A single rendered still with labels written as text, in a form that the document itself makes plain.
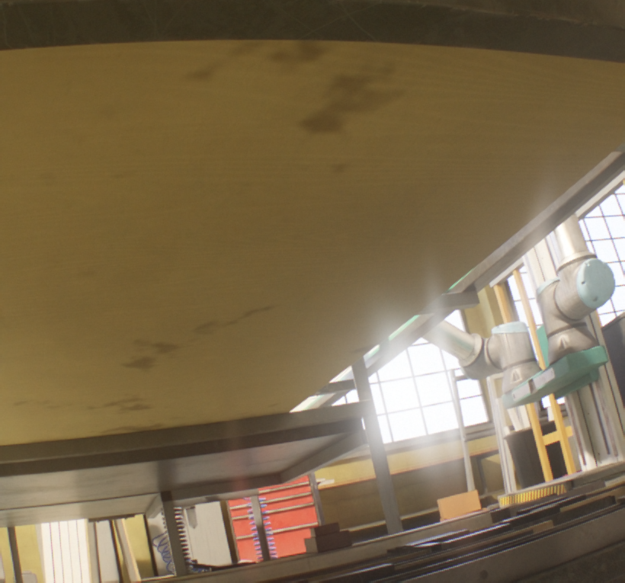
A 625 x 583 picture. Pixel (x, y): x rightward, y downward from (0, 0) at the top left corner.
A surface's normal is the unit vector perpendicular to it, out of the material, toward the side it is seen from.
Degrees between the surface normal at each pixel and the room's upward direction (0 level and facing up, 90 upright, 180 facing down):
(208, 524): 90
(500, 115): 180
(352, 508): 90
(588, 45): 180
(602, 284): 95
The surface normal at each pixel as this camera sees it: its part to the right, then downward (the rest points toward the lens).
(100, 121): 0.20, 0.92
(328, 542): 0.26, -0.40
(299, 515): -0.10, -0.34
